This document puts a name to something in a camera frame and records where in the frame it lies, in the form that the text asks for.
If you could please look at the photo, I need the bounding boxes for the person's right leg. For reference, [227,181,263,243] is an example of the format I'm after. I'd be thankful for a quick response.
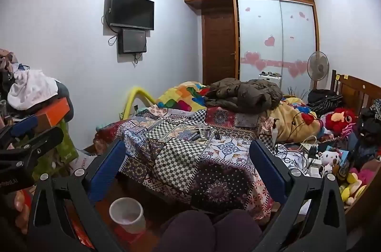
[213,209,262,252]

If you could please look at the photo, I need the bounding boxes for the person's left hand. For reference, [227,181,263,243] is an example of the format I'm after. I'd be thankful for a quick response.
[12,191,32,236]

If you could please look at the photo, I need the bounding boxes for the white cat plush toy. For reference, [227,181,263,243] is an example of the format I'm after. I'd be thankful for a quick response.
[318,148,343,173]

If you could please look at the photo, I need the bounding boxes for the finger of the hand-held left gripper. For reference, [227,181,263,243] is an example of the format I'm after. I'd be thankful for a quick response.
[0,126,64,169]
[0,114,39,139]

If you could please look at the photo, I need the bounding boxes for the black clothing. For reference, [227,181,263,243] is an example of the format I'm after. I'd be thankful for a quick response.
[356,108,381,151]

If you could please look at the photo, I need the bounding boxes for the white standing fan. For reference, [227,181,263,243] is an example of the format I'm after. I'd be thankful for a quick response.
[306,51,330,92]

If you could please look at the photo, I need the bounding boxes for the person's leg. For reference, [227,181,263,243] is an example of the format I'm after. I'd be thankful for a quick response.
[153,210,215,252]
[213,209,262,252]

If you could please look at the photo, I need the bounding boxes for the yellow plush toy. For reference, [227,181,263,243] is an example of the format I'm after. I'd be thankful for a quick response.
[339,173,368,205]

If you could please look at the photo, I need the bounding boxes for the red box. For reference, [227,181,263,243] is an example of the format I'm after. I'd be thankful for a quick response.
[113,224,149,243]

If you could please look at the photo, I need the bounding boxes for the white cloth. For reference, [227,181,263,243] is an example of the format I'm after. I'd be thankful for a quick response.
[7,69,61,111]

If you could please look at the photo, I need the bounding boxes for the yellow tube frame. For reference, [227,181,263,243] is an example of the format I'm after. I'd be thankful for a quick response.
[120,86,157,122]

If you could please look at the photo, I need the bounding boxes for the black cable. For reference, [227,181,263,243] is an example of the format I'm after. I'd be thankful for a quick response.
[108,29,120,46]

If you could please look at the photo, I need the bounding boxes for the black wall television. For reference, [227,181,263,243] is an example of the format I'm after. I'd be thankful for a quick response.
[109,0,155,31]

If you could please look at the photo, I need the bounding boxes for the green bag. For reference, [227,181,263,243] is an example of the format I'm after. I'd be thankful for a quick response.
[33,118,79,181]

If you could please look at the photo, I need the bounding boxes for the colourful block blanket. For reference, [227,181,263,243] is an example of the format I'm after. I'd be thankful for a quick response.
[156,81,212,111]

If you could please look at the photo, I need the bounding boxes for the red plush toy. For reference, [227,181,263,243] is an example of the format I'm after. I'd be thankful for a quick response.
[324,108,358,136]

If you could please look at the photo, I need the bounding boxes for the white sliding wardrobe door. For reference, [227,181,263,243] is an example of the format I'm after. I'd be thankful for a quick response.
[279,0,316,92]
[236,0,283,83]

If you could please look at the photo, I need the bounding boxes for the brown puffer jacket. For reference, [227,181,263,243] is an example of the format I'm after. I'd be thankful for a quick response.
[205,78,283,114]

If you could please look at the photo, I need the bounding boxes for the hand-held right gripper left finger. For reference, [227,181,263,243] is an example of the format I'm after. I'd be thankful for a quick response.
[28,139,127,252]

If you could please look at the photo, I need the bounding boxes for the person's left leg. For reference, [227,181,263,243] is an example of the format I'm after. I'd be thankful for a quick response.
[153,210,215,252]

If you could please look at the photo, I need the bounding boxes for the white power strip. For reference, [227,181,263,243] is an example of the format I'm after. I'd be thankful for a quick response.
[298,142,325,178]

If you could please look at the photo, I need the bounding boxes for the patchwork bedspread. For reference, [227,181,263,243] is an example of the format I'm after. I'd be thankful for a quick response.
[94,105,286,221]

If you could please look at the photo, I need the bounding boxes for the pink plush toy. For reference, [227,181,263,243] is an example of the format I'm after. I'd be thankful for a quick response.
[356,167,378,184]

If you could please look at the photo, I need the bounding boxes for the black striped cloth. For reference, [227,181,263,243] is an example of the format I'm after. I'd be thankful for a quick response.
[306,89,346,117]

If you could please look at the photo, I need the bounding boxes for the small white cabinet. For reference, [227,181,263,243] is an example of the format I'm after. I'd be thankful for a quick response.
[258,71,282,89]

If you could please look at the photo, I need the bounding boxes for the pile of clothes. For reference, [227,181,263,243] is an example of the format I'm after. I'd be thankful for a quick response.
[0,48,21,92]

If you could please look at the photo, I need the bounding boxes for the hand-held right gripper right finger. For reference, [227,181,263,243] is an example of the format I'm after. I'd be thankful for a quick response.
[249,139,347,252]

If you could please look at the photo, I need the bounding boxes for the brown wooden door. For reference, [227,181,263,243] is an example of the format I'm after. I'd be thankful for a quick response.
[201,0,240,86]

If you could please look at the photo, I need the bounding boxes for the white cup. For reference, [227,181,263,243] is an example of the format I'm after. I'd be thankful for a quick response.
[109,198,146,234]

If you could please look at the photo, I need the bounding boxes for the yellow fleece blanket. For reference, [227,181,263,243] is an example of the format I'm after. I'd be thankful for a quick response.
[266,96,325,144]

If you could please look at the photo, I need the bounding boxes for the pink heart stickers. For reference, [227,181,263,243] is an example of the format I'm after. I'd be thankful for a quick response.
[241,6,310,78]

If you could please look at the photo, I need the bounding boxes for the orange box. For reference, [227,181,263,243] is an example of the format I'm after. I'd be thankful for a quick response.
[31,97,70,129]

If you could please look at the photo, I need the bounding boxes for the white cardboard box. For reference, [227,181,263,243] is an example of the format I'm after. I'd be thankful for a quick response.
[70,151,99,177]

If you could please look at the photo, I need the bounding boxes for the small black wall monitor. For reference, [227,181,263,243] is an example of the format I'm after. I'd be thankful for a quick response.
[118,28,147,54]

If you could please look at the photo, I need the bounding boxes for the wooden headboard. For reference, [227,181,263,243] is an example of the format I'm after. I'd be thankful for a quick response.
[330,69,381,122]

